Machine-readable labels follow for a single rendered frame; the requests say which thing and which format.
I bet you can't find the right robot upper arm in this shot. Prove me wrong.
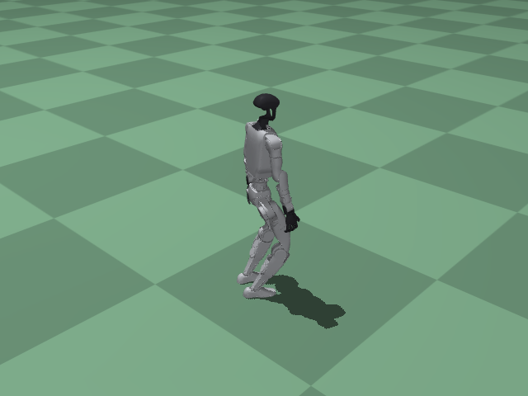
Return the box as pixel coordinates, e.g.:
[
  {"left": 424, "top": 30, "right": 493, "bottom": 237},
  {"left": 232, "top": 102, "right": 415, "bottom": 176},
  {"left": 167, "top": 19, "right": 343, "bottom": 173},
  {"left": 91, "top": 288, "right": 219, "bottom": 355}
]
[{"left": 265, "top": 134, "right": 287, "bottom": 182}]

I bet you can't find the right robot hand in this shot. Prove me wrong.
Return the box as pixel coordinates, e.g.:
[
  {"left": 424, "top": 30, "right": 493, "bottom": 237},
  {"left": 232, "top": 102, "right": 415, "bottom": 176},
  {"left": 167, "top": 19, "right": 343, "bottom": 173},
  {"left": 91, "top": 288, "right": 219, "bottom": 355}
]
[{"left": 283, "top": 205, "right": 300, "bottom": 233}]

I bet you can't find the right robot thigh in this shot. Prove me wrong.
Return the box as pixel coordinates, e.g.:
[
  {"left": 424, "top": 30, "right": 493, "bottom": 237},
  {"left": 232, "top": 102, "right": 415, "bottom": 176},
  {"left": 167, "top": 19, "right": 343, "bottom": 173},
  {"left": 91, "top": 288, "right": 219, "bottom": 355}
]
[{"left": 258, "top": 197, "right": 290, "bottom": 255}]

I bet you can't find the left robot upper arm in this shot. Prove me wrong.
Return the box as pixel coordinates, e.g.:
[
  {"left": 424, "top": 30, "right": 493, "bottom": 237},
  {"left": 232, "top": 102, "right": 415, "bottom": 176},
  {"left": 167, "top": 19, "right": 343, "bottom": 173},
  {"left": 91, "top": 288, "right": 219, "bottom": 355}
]
[{"left": 243, "top": 121, "right": 256, "bottom": 157}]

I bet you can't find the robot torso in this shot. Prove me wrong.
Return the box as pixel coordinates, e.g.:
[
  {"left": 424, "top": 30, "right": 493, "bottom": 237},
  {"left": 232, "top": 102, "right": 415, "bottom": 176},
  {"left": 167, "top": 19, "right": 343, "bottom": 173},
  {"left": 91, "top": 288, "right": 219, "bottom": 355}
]
[{"left": 246, "top": 119, "right": 278, "bottom": 208}]

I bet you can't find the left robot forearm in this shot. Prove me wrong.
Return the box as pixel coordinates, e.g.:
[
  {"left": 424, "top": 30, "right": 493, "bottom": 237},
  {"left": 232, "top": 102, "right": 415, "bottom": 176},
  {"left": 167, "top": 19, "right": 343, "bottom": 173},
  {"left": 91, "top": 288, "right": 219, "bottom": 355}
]
[{"left": 244, "top": 157, "right": 254, "bottom": 183}]

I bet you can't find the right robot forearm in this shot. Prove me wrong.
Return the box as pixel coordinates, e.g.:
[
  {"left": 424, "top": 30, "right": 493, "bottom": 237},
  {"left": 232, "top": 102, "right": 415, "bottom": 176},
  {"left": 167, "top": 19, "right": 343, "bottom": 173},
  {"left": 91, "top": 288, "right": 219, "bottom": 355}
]
[{"left": 276, "top": 172, "right": 294, "bottom": 213}]

